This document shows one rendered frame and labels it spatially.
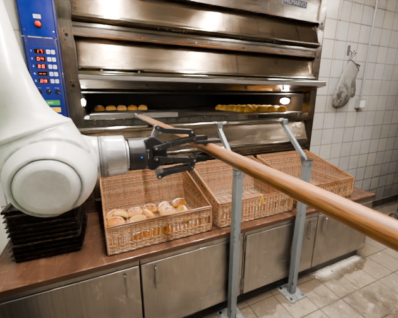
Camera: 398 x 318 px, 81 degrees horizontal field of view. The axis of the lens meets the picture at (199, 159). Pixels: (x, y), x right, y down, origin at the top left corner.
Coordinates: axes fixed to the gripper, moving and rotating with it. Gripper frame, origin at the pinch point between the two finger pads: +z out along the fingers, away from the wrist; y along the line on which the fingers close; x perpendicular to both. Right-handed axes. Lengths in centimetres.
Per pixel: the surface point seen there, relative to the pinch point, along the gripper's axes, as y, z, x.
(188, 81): -23, 28, -85
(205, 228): 58, 24, -50
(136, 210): 55, -8, -81
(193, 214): 48, 17, -50
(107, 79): -22, -18, -85
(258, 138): 19, 94, -99
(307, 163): 24, 84, -40
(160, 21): -57, 15, -98
